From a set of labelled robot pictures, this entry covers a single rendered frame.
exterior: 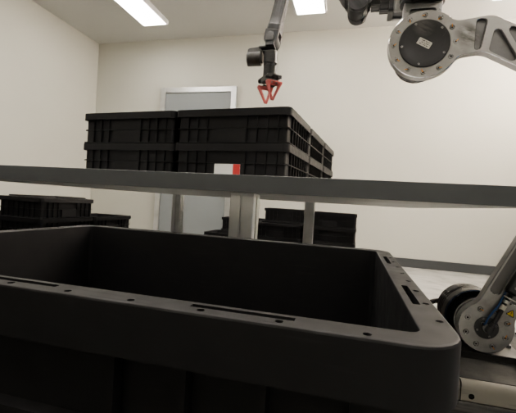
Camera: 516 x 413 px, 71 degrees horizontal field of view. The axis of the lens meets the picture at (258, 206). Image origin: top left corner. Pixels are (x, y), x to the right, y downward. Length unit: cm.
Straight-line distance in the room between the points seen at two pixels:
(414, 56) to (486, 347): 85
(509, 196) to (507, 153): 393
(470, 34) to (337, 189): 68
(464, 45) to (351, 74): 349
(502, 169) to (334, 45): 235
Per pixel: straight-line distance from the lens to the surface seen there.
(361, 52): 480
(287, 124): 112
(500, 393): 111
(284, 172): 110
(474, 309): 119
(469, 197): 81
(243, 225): 87
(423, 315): 18
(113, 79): 581
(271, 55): 159
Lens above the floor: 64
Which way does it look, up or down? 1 degrees down
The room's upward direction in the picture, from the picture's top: 3 degrees clockwise
